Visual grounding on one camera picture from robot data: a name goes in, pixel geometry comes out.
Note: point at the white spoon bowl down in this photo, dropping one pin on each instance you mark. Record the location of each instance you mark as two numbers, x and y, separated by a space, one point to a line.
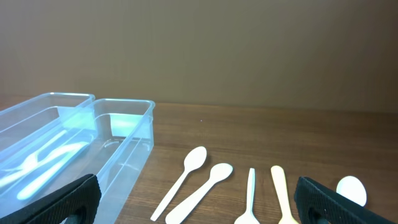
248 216

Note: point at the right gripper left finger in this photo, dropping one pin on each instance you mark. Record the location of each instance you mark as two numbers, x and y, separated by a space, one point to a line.
76 202

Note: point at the clear plastic container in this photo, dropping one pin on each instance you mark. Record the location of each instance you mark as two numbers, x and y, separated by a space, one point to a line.
119 133
25 122

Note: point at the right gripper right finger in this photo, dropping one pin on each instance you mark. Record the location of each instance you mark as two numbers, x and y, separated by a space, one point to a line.
319 204

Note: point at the yellow plastic spoon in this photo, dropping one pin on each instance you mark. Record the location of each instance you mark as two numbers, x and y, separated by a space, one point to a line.
279 180

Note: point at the yellow plastic fork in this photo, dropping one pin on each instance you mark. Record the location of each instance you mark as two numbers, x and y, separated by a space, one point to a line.
68 150

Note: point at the rightmost white plastic spoon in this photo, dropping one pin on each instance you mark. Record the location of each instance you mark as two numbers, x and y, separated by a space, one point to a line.
353 189

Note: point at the slanted white plastic fork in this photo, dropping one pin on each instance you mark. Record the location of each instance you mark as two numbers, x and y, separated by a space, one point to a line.
32 159

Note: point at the cream plastic spoon leftmost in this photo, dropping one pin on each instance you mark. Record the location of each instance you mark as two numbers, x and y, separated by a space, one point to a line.
193 161

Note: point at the left clear plastic container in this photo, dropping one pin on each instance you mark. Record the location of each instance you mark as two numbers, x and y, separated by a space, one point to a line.
25 122

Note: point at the right clear plastic container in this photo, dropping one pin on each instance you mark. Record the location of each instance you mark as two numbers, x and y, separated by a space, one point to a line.
119 133

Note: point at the wide white plastic spoon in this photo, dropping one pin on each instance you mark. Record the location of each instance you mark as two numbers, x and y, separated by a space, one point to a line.
218 173

